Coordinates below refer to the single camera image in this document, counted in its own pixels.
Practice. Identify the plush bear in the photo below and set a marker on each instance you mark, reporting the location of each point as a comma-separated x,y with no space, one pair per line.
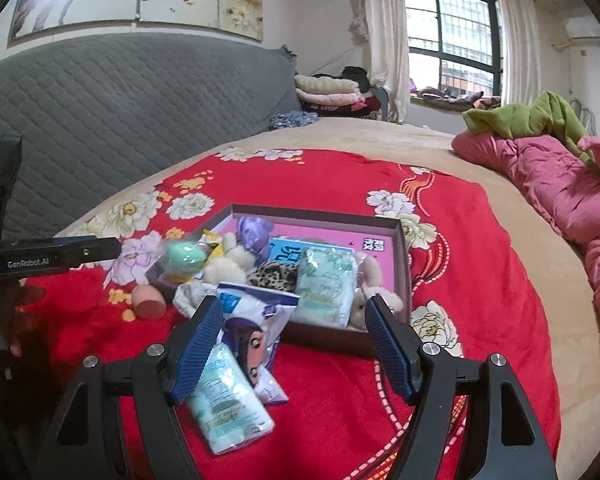
230,265

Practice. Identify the green makeup sponge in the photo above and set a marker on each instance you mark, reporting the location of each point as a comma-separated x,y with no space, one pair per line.
182,255

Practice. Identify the pink book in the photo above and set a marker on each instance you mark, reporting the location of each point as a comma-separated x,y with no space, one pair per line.
330,236

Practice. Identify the brown cardboard box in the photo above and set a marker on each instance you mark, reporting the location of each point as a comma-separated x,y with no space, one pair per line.
330,342

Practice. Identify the white cartoon tissue packet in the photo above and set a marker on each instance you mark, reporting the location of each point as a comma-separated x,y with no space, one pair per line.
250,330

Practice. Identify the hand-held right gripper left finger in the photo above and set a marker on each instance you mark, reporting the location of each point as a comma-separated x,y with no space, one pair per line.
200,350

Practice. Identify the green blanket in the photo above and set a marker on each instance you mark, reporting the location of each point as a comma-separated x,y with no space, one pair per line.
530,115

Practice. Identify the grey quilted headboard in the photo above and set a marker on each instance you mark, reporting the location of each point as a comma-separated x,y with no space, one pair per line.
105,125

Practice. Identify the pink makeup sponge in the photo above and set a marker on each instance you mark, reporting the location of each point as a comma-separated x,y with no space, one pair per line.
150,302

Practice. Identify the blue booklet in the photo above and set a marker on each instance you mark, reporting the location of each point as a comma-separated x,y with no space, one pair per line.
285,250

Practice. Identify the black bag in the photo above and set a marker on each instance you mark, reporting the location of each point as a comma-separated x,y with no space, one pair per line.
355,72

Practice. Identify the barred window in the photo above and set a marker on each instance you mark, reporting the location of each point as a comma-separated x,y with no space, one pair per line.
450,35

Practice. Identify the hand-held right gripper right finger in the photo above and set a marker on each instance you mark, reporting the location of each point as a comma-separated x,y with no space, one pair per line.
390,350

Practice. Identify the person's left hand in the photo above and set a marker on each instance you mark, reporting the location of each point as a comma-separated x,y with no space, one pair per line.
27,305

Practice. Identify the red floral blanket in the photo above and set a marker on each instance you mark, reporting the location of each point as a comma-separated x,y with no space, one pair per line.
330,180

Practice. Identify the blue patterned cloth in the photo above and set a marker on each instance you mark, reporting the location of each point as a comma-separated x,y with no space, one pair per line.
292,120

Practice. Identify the clothes on windowsill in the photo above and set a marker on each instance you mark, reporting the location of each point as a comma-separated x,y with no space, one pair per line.
450,95

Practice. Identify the pale green tissue packet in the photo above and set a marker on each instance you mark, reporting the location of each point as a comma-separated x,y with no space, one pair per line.
327,285
230,400

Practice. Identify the yellow cartoon packet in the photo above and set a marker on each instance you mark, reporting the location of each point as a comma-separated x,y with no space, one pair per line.
212,245

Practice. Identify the stack of folded clothes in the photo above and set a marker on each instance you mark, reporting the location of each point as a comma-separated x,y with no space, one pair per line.
330,92

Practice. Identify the white air conditioner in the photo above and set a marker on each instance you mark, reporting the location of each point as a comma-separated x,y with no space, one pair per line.
585,27

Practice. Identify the white curtain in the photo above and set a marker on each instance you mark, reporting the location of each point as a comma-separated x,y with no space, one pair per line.
380,20
517,45

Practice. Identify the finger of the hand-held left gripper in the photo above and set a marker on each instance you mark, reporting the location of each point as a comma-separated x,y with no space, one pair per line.
85,238
90,251

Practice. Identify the leopard print scrunchie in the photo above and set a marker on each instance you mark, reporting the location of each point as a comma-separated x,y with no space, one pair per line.
275,275

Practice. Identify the pink quilt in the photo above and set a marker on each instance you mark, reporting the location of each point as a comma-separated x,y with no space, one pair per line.
540,170

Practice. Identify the white metal rack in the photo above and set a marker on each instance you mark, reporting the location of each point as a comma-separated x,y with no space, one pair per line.
583,115

